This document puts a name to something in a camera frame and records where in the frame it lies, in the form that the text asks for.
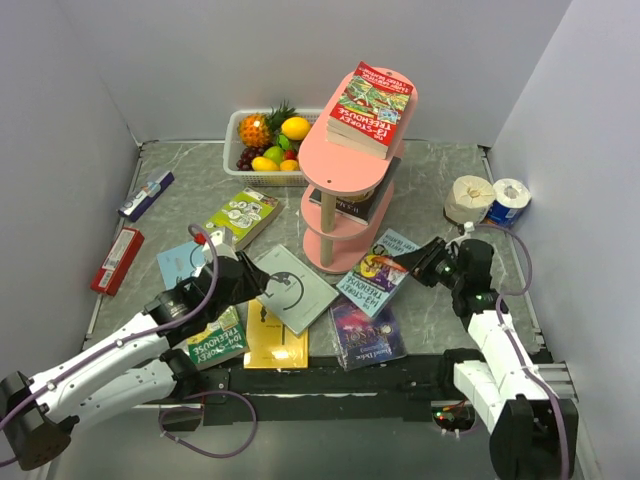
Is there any blue 143-Storey Treehouse book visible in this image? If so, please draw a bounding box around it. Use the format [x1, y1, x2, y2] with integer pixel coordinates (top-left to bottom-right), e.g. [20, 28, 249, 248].
[336, 229, 419, 318]

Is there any orange pineapple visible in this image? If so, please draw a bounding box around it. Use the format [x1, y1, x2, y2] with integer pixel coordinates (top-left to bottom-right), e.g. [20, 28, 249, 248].
[237, 113, 273, 147]

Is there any red 13-Storey Treehouse book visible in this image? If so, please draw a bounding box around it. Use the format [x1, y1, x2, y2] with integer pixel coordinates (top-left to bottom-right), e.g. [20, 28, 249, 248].
[327, 62, 416, 153]

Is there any light blue cat booklet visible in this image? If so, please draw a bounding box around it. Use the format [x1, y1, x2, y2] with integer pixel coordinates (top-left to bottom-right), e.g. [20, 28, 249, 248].
[156, 241, 206, 289]

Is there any lime green paperback book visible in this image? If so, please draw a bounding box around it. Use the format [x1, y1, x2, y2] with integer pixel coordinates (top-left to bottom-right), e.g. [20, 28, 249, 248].
[204, 187, 283, 250]

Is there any yellow mango front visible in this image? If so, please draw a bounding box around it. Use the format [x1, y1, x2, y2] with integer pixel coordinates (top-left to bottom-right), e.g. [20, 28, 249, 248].
[251, 156, 280, 172]

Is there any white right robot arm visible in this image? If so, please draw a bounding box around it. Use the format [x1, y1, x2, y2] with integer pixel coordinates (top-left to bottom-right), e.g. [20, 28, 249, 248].
[393, 238, 579, 479]

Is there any yellow file folder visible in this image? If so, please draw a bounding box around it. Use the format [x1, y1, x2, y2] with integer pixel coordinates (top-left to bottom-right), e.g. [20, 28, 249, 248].
[243, 300, 309, 370]

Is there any green 104-Storey Treehouse book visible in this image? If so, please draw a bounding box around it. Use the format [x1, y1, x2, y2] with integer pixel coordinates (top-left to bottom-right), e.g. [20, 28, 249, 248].
[184, 306, 249, 370]

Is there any dark red grapes bunch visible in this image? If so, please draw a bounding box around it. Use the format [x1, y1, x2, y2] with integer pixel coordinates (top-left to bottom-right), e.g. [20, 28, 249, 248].
[236, 147, 266, 171]

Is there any red rectangular box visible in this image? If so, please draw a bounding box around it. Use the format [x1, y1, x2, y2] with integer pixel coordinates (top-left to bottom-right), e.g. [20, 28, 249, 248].
[90, 227, 144, 296]

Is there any blue wrapped toilet roll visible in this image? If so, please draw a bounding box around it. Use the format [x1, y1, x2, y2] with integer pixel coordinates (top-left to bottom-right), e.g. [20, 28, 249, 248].
[485, 178, 532, 228]

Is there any pink three-tier wooden shelf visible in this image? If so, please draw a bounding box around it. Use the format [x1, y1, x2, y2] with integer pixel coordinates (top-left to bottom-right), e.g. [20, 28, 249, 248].
[299, 74, 394, 274]

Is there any black book on shelf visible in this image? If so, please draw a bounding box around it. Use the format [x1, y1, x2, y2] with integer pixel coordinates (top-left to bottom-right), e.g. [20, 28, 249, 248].
[309, 156, 402, 225]

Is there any orange fruit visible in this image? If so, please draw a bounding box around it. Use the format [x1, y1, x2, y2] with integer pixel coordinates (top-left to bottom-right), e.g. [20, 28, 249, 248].
[279, 159, 300, 172]

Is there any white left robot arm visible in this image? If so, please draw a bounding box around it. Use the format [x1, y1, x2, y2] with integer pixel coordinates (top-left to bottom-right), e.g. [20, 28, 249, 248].
[1, 253, 270, 471]

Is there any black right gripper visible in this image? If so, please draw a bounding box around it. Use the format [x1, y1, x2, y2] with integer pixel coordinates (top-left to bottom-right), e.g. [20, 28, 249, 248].
[394, 236, 466, 291]

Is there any grey Great Gatsby book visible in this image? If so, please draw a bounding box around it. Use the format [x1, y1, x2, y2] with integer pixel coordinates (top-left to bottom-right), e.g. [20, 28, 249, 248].
[256, 245, 338, 337]

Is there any yellow lemon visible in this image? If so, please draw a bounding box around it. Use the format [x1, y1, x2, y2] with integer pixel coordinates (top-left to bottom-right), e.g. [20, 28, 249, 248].
[281, 116, 311, 141]

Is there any beige wrapped toilet roll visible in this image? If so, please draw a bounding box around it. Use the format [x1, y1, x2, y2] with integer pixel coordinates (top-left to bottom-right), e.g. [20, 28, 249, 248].
[443, 175, 496, 224]

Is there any purple shrink-wrapped Robinson Crusoe book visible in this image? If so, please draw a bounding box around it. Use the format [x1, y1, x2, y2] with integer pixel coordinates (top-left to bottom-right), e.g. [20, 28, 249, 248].
[329, 295, 407, 371]

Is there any floral Little Women book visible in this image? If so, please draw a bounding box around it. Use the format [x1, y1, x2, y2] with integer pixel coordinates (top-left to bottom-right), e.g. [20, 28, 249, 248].
[326, 129, 388, 159]

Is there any purple white toothpaste box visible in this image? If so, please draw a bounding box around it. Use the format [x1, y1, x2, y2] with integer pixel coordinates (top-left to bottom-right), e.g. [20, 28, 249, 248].
[117, 169, 175, 222]

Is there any green pear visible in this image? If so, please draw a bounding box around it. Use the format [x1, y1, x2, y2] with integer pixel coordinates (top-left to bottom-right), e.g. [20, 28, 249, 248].
[263, 145, 285, 165]

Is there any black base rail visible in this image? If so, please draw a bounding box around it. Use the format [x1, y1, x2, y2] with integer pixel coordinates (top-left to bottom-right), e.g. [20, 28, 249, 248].
[192, 355, 463, 422]

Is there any white plastic fruit basket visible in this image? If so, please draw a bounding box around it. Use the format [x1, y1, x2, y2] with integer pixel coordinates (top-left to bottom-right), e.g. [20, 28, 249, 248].
[223, 106, 321, 187]

